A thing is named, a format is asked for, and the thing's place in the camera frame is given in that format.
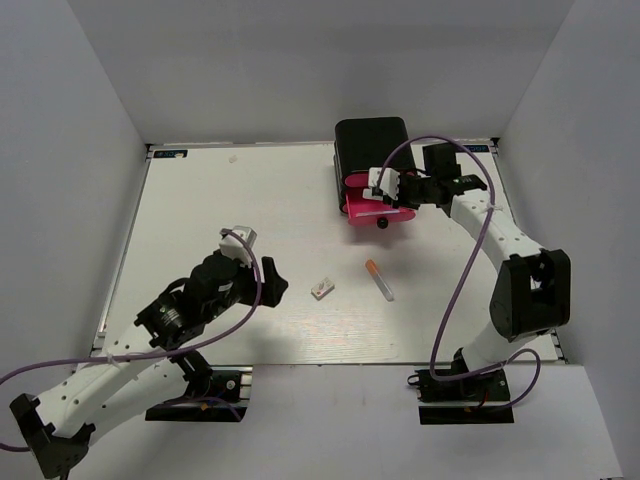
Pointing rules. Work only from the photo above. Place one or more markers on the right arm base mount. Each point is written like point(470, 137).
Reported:
point(474, 401)

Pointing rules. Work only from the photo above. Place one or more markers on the small white eraser box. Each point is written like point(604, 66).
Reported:
point(322, 288)

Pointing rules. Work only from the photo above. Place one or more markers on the blue cap glue stick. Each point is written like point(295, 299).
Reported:
point(376, 213)

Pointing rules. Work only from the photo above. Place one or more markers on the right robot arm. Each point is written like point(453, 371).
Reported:
point(532, 293)

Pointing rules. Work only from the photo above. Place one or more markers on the orange cap glue stick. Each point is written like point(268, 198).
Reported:
point(378, 279)

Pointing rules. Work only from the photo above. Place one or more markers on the left dark table label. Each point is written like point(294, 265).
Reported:
point(170, 154)

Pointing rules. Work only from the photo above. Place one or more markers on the pink top drawer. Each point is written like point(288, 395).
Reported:
point(356, 180)

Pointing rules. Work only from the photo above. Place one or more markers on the black drawer cabinet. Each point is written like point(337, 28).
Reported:
point(363, 143)

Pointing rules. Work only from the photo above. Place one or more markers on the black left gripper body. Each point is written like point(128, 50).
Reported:
point(241, 292)

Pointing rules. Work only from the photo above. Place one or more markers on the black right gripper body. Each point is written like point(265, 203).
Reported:
point(415, 191)

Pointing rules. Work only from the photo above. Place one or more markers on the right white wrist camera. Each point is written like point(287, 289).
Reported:
point(383, 184)

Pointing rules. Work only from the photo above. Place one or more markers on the right dark table label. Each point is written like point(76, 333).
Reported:
point(478, 148)

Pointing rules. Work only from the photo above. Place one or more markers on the pink drawer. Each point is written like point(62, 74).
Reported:
point(356, 180)
point(354, 203)

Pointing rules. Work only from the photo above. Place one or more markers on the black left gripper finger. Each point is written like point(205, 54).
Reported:
point(272, 292)
point(272, 278)

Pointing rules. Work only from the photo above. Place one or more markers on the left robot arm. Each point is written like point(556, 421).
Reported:
point(150, 363)

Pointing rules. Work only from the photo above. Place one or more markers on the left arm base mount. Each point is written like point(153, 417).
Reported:
point(222, 397)

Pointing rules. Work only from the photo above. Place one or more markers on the dark table label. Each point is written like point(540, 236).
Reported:
point(170, 154)
point(478, 148)

